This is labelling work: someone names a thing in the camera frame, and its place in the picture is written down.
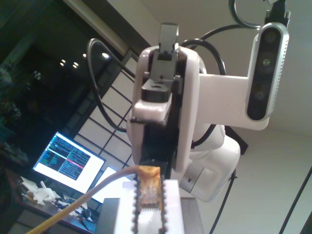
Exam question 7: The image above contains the yellow network cable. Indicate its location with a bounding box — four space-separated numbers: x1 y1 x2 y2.
25 165 163 234

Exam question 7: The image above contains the bright white monitor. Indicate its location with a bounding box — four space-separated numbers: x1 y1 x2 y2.
91 165 137 204

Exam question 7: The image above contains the black keyboard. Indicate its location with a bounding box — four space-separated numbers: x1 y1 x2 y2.
79 218 98 232

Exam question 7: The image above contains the white grid sliding screen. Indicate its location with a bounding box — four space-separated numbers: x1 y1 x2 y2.
73 48 139 176

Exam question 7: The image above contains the monitor with terminal windows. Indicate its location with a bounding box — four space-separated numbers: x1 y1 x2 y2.
32 131 107 195

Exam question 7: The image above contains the white paper clutter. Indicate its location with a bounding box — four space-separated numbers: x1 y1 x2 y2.
20 177 61 205

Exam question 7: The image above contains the dark cluttered desk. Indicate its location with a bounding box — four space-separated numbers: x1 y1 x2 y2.
4 168 103 234

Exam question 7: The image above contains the dark leafy plant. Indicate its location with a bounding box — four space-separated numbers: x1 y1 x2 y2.
0 60 29 171

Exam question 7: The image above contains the camera bar on white bracket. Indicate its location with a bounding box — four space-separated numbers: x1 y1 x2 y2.
198 22 291 130

